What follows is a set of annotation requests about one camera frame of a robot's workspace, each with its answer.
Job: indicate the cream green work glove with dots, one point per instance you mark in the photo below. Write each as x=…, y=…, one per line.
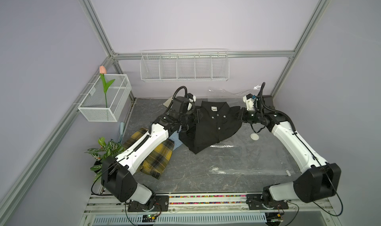
x=168, y=102

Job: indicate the white wire wall shelf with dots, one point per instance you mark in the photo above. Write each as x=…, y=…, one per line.
x=185, y=65

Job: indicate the pink artificial tulip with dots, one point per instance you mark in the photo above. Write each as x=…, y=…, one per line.
x=106, y=85

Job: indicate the clear plastic vacuum bag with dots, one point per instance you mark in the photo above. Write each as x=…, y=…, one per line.
x=240, y=155

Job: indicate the white wire side basket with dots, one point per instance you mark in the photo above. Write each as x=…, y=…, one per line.
x=92, y=104

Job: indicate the black shirt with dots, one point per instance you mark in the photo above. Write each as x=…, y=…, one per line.
x=214, y=122

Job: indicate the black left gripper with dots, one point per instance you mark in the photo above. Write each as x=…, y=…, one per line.
x=196, y=118

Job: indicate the green potted plant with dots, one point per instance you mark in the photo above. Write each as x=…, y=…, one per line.
x=105, y=149

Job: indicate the yellow plaid shirt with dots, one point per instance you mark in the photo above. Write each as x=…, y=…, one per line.
x=156, y=162

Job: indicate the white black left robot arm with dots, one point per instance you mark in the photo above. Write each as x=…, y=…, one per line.
x=118, y=171

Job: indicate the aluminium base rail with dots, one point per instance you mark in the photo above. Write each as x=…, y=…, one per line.
x=188, y=203

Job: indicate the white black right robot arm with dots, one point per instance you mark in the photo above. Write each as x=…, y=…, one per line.
x=318, y=180

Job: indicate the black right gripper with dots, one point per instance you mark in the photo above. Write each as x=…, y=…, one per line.
x=243, y=111

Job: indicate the white vacuum bag valve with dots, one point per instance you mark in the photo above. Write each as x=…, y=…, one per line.
x=254, y=136

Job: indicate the light blue folded shirt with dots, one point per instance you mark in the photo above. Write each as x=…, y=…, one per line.
x=175, y=139

